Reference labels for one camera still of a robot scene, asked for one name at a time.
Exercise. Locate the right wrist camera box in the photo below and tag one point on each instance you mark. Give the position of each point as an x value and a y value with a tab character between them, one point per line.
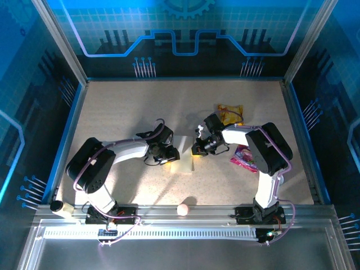
201	130

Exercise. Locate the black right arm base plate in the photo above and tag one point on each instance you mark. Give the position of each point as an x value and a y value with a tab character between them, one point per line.
244	215

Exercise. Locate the pink snack bag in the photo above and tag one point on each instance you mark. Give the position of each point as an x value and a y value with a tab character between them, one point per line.
242	157

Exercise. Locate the pink ball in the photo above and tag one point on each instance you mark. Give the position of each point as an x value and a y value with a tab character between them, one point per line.
182	210

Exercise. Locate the aluminium frame post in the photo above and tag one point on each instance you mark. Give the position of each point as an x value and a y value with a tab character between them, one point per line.
60	42
308	42

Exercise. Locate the yellow snack bag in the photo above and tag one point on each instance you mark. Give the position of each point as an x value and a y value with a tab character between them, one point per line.
234	108

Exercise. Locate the beige roll with black cap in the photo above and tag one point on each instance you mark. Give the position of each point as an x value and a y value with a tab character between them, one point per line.
63	209

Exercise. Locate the aluminium frame rail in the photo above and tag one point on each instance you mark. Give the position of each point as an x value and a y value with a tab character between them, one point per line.
211	213

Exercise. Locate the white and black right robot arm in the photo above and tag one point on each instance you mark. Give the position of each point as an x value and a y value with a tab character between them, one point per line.
270	152

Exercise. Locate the small black controller board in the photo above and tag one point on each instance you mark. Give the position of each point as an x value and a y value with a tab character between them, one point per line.
108	232
264	235

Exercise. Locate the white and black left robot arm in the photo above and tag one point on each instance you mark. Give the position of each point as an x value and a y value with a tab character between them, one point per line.
90	168

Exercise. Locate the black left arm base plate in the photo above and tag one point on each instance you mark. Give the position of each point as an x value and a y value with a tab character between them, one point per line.
128	215

